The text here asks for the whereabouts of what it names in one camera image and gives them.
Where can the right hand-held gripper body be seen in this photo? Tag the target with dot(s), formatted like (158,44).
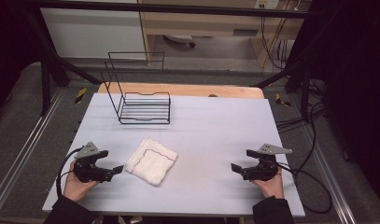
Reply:
(265,169)

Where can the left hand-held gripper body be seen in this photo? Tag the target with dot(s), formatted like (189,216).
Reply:
(88,172)

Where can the white towel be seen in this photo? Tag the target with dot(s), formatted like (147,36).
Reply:
(152,161)

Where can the person's right hand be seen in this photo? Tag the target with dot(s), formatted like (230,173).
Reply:
(273,186)

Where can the person's left hand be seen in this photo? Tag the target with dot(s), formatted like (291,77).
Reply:
(74,188)

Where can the yellow black floor tape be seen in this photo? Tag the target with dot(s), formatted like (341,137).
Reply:
(281,100)
(80,95)

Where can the white cabinet panel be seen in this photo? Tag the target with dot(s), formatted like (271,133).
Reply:
(91,31)

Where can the grey chair base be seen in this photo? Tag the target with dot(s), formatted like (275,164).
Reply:
(180,38)

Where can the light wooden desk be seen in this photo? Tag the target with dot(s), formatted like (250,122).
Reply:
(209,23)

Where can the white power strip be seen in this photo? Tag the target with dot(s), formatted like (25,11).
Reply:
(267,3)

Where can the aluminium floor rail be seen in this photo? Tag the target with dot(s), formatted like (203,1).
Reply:
(330,177)
(25,149)

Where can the black metal frame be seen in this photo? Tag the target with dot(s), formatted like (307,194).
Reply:
(178,8)

